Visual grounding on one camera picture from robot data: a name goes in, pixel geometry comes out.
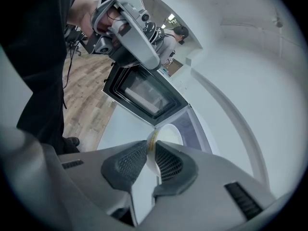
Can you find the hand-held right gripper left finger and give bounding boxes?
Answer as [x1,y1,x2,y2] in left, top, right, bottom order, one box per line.
[2,131,148,231]

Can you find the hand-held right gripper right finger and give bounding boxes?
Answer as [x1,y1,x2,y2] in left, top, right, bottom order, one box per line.
[144,140,289,231]

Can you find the white microwave oven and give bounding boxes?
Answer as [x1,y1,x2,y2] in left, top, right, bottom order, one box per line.
[103,61,217,158]

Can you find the small white bowl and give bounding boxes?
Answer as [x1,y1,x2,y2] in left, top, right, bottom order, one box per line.
[129,123,183,226]

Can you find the person's left forearm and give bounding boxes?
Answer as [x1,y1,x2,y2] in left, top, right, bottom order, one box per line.
[66,0,99,37]

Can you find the person's left hand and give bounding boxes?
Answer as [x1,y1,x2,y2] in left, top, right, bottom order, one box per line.
[97,8,128,43]

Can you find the black backpack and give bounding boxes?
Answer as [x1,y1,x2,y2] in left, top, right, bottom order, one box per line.
[144,20,167,50]

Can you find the person's black shoe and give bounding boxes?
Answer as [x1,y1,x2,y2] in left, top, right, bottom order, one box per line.
[63,136,80,154]

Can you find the grey table with white legs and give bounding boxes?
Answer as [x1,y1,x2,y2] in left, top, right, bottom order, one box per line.
[96,104,157,152]

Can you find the black office chair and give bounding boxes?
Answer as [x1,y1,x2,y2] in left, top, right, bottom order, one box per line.
[64,24,84,57]

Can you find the person's black shirt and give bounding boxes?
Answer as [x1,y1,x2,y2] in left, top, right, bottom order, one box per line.
[0,0,85,155]

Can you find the thin black cable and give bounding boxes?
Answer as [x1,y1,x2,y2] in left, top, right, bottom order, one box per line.
[62,30,74,110]

